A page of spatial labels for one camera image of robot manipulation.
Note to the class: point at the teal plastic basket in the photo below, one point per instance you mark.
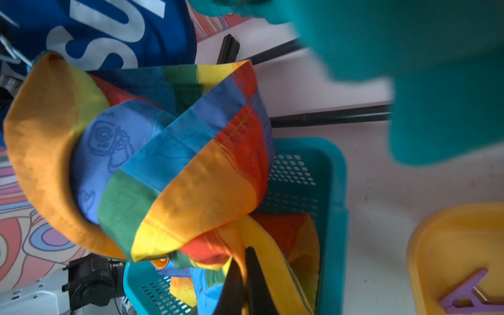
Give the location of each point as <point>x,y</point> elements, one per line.
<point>308,176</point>

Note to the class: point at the black clothes rack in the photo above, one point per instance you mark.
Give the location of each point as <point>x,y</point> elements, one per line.
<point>228,53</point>

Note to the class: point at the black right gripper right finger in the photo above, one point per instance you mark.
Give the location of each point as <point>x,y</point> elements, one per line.
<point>259,297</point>

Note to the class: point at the teal green jacket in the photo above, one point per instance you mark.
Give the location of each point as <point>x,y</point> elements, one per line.
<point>445,59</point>

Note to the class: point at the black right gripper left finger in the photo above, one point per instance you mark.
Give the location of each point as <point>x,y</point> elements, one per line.
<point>232,296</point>

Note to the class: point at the rainbow patchwork jacket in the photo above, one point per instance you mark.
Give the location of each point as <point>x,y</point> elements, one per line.
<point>166,165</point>

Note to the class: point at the blue white red jacket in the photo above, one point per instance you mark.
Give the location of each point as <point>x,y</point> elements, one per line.
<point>99,35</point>

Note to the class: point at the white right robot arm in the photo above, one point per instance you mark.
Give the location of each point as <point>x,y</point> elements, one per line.
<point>94,280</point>

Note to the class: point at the purple clothespin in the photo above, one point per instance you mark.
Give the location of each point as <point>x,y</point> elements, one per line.
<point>468,298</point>

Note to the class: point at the yellow plastic tray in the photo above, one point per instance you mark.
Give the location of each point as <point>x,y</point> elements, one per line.
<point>452,244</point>

